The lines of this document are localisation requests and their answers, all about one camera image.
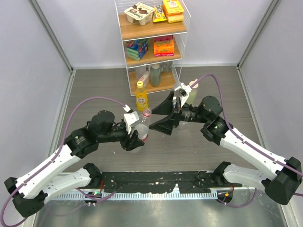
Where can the chocolate pudding cup pack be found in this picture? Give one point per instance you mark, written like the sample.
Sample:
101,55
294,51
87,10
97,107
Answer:
139,12

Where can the green squeeze bottle beige cap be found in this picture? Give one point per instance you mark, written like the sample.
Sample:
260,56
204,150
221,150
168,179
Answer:
192,95

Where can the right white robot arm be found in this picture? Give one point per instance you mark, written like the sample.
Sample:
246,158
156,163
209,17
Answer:
277,176

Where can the white red small box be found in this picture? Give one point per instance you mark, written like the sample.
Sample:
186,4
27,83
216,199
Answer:
145,78

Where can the white wire shelf rack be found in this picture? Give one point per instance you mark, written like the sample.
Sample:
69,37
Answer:
134,31

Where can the grey green bottle on shelf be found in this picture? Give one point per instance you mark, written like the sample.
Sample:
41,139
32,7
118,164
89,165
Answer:
155,72

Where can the clear blue-label water bottle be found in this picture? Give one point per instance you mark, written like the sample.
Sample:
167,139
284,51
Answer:
182,125

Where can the clear glass jar on shelf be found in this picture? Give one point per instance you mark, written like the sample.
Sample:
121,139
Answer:
167,66

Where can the clear red-label water bottle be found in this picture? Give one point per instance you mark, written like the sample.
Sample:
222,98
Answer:
143,126

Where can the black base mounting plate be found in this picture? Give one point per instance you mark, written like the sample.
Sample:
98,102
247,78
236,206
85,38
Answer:
160,182

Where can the yellow honey pomelo drink bottle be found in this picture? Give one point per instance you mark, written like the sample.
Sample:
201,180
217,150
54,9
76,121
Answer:
141,96

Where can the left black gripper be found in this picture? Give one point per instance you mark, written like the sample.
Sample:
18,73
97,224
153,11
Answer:
134,142

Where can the slotted aluminium cable rail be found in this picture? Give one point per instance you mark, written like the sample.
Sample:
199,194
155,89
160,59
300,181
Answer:
175,195

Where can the yellow sponge pack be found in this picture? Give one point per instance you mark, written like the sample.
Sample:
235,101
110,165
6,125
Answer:
173,11

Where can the blue green box stack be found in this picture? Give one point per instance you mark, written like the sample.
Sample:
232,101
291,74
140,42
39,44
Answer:
136,49

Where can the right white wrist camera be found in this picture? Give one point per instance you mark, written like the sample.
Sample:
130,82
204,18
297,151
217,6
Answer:
183,91

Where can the orange snack box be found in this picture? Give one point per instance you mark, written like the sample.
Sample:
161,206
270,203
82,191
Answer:
163,45

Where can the yellow M&M candy bag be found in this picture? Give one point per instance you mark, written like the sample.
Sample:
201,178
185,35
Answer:
158,14

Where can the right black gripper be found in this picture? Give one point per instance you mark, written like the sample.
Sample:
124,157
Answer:
166,125

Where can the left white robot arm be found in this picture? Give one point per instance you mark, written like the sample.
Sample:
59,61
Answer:
36,188

